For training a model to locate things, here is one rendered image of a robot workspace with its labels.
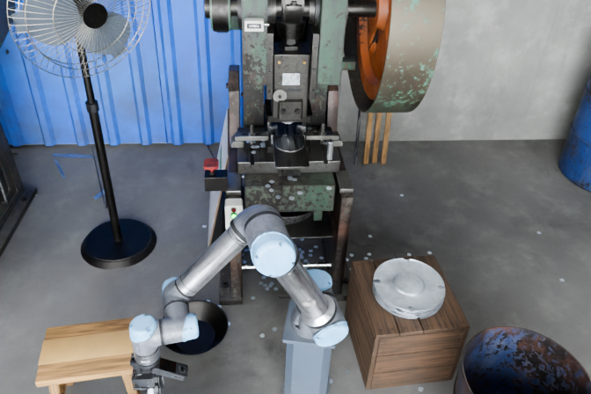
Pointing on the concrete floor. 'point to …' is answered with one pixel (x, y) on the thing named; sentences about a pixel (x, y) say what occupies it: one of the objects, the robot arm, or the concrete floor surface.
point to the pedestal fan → (107, 239)
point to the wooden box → (402, 333)
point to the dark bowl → (209, 314)
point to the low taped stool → (85, 354)
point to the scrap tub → (519, 365)
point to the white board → (219, 169)
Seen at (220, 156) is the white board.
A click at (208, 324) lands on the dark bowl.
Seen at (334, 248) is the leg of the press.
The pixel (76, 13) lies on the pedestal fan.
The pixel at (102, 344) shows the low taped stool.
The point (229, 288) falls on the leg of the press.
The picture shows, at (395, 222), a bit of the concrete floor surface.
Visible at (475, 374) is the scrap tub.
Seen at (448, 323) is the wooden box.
